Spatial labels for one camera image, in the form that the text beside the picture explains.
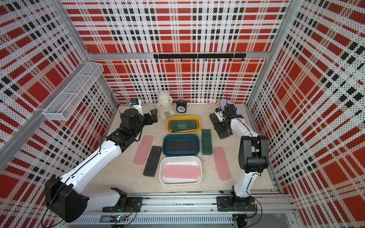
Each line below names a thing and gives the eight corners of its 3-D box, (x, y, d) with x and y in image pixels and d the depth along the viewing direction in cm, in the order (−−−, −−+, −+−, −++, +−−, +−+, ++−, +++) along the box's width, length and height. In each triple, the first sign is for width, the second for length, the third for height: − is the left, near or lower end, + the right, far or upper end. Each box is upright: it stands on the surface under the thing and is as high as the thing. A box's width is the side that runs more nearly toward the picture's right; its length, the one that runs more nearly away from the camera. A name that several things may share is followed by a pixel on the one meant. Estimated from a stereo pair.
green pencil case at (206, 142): (202, 155, 94) (202, 153, 92) (200, 131, 106) (201, 129, 104) (212, 155, 94) (213, 153, 92) (210, 131, 106) (210, 129, 104)
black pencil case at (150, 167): (143, 175, 86) (142, 174, 84) (153, 146, 98) (152, 145, 96) (154, 177, 85) (153, 176, 83) (162, 148, 97) (162, 146, 96)
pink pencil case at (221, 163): (219, 181, 85) (219, 180, 83) (212, 148, 98) (212, 146, 97) (231, 179, 85) (232, 178, 83) (222, 147, 99) (223, 145, 97)
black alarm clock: (176, 113, 116) (175, 106, 110) (177, 106, 121) (176, 99, 114) (186, 113, 116) (186, 106, 110) (186, 106, 121) (186, 99, 114)
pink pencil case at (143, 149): (133, 165, 90) (132, 163, 88) (143, 136, 103) (142, 134, 102) (145, 166, 89) (144, 164, 88) (153, 137, 103) (153, 135, 101)
